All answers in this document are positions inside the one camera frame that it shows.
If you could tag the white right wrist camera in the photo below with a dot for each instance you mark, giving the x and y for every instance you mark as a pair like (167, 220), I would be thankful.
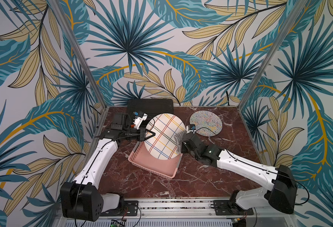
(191, 128)

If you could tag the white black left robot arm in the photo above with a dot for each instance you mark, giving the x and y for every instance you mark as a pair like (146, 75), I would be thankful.
(80, 199)

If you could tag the pink perforated plastic basket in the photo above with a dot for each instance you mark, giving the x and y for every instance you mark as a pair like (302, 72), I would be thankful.
(142, 159)

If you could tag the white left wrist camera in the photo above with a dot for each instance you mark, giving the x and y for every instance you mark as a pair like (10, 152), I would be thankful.
(138, 118)

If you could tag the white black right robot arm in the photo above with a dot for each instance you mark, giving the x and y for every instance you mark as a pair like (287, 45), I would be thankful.
(278, 188)

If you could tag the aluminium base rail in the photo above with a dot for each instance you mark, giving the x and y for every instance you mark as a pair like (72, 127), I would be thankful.
(183, 212)

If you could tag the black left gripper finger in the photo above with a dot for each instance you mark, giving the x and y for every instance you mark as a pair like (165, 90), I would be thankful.
(145, 138)
(149, 131)

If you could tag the white plaid line plate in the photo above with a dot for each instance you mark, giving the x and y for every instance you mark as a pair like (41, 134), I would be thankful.
(162, 146)

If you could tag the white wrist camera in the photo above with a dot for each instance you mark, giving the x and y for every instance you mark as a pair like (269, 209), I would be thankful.
(191, 128)
(138, 118)

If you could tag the colourful squiggle pattern plate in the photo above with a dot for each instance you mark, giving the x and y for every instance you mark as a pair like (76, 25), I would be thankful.
(207, 123)

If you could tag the black plastic tool case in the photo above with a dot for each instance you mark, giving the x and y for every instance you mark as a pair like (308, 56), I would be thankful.
(151, 106)

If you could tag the grey striped microfibre cloth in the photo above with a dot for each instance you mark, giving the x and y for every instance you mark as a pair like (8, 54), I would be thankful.
(178, 137)

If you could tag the aluminium corner post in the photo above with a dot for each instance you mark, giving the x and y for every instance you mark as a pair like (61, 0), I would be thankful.
(77, 50)
(291, 18)

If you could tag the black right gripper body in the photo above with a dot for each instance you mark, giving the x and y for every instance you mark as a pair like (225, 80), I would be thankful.
(185, 142)

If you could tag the left aluminium corner post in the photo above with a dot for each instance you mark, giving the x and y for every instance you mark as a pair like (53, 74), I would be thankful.
(77, 50)

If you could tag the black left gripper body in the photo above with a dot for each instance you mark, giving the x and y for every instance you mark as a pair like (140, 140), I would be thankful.
(132, 133)

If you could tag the right aluminium corner post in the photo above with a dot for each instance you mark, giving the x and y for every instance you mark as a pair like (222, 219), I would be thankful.
(291, 18)

